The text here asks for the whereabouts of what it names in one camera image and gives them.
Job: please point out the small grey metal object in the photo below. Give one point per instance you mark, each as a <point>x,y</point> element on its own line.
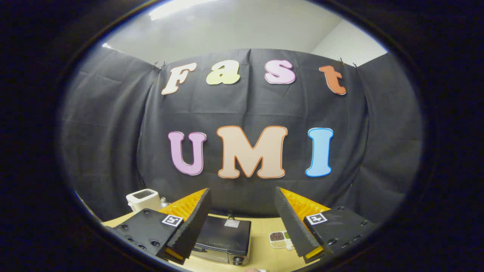
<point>164,203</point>

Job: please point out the black toaster oven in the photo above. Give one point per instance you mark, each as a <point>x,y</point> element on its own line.
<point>227,236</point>

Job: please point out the white divided dish of grains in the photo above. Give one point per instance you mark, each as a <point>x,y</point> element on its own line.
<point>278,238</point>

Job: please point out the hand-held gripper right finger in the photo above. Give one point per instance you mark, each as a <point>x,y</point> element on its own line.
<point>293,226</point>

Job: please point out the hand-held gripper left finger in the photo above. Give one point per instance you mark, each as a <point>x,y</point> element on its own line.
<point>194,223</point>

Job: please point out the white toaster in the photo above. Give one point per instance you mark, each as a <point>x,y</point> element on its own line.
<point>143,200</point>

